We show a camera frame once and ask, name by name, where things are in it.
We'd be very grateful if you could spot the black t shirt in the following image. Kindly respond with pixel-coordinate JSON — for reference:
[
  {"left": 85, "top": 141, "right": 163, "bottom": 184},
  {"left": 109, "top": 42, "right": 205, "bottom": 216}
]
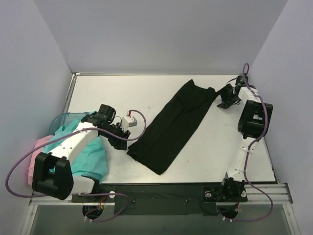
[{"left": 127, "top": 80, "right": 218, "bottom": 175}]

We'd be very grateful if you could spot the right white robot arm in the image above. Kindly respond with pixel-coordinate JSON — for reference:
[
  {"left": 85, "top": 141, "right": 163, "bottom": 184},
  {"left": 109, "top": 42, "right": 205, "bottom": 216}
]
[{"left": 217, "top": 74, "right": 273, "bottom": 200}]

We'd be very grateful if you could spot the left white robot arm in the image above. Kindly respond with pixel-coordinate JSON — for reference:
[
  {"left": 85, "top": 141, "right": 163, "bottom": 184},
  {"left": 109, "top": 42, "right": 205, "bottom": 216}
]
[{"left": 32, "top": 104, "right": 133, "bottom": 202}]

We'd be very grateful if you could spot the teal t shirt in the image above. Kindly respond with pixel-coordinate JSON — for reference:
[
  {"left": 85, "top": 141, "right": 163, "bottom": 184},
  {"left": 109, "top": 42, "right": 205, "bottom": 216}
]
[{"left": 43, "top": 110, "right": 109, "bottom": 183}]

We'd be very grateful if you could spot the clear plastic bin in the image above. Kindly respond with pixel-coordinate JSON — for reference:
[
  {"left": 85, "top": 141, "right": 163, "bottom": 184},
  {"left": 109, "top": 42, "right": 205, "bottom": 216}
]
[{"left": 48, "top": 112, "right": 89, "bottom": 136}]

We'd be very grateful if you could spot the pink t shirt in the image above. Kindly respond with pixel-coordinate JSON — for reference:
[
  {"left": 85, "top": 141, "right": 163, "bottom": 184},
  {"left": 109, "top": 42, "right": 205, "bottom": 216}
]
[{"left": 27, "top": 136, "right": 54, "bottom": 186}]

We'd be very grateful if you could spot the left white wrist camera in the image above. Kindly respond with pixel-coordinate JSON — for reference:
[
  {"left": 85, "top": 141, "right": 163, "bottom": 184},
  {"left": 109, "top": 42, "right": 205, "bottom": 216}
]
[{"left": 121, "top": 111, "right": 137, "bottom": 130}]

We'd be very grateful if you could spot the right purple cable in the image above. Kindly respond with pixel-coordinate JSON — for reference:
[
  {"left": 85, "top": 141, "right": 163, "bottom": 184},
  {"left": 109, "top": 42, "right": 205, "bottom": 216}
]
[{"left": 221, "top": 63, "right": 274, "bottom": 222}]

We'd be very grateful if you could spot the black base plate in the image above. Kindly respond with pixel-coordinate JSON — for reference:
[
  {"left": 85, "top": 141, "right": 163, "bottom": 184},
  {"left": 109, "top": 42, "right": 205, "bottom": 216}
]
[{"left": 72, "top": 183, "right": 247, "bottom": 215}]

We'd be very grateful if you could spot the aluminium rail frame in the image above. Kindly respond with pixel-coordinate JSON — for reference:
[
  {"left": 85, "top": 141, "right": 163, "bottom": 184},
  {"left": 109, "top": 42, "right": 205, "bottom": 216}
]
[{"left": 30, "top": 183, "right": 293, "bottom": 206}]

